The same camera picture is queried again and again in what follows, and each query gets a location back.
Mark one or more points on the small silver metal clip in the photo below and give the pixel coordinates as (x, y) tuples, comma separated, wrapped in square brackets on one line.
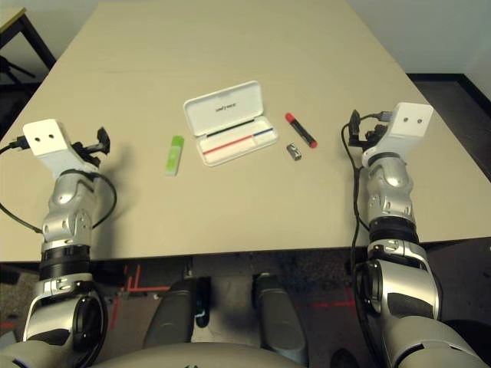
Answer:
[(294, 151)]

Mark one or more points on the black framed side table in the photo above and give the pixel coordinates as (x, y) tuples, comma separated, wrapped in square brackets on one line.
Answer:
[(36, 38)]

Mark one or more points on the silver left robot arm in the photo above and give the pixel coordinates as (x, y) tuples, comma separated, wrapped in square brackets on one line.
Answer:
[(65, 226)]

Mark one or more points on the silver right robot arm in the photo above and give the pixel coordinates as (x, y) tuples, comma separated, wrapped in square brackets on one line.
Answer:
[(391, 199)]

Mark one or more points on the grey robot left leg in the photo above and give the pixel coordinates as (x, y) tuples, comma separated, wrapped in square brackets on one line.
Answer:
[(169, 318)]

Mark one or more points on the grey robot leg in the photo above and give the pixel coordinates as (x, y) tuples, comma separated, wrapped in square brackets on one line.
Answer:
[(276, 318), (169, 318)]

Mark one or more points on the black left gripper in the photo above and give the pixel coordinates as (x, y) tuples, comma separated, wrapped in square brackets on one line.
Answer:
[(90, 157)]

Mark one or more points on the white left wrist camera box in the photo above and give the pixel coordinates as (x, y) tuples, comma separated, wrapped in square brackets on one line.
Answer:
[(44, 138)]

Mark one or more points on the green highlighter pen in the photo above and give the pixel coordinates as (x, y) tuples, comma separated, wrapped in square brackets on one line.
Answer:
[(174, 155)]

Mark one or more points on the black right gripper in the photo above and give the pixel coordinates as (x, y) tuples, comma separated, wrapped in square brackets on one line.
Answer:
[(370, 138)]

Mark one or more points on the black tripod stand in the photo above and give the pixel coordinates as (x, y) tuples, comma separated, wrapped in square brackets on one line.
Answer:
[(15, 69)]

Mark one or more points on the black shoe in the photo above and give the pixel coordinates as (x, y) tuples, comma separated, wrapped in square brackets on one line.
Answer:
[(345, 360)]

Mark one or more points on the grey robot torso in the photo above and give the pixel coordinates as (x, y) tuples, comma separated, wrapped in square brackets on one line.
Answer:
[(192, 356)]

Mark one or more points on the red and black marker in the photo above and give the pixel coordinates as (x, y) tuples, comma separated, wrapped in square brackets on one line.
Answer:
[(301, 130)]

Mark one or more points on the grey robot right leg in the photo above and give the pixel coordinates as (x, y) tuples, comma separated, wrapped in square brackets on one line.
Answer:
[(276, 318)]

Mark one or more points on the white plastic pencil case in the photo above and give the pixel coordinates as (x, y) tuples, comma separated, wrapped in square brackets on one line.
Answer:
[(222, 111)]

